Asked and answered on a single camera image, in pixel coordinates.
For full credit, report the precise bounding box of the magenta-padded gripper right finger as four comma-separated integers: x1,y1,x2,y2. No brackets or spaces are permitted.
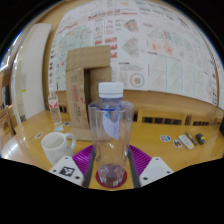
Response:
127,144,175,189

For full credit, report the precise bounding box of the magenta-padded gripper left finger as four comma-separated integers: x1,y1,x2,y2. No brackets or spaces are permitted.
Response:
48,143,98,188

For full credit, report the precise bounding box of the clear white-capped plastic bottle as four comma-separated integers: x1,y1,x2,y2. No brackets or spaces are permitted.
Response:
87,81,135,188

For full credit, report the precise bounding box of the white ceramic mug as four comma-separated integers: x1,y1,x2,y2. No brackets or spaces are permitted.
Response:
40,131,77,167

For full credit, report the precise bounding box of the white remote control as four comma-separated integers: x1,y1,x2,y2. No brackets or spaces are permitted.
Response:
177,133,195,150

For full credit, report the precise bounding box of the row of wooden chairs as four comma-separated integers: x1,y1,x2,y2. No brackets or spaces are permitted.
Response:
56,99,224,128

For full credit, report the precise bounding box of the dark pen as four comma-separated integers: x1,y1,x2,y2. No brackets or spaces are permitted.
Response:
185,131,198,146

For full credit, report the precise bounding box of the small black device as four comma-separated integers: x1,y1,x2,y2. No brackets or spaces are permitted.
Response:
195,133,206,146

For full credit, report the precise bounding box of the red-labelled clear plastic bottle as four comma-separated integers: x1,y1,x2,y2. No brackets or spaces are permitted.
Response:
47,89,63,127

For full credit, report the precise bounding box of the brown cardboard box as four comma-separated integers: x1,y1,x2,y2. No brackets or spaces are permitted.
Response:
65,44,113,141

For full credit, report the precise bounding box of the wooden chair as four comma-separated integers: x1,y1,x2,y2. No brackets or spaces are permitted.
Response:
0,104,18,138

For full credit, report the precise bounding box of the white standing air conditioner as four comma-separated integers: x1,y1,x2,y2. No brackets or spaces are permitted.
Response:
11,22,53,122

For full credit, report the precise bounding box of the large printed wall poster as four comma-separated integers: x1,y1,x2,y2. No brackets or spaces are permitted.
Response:
49,0,224,111

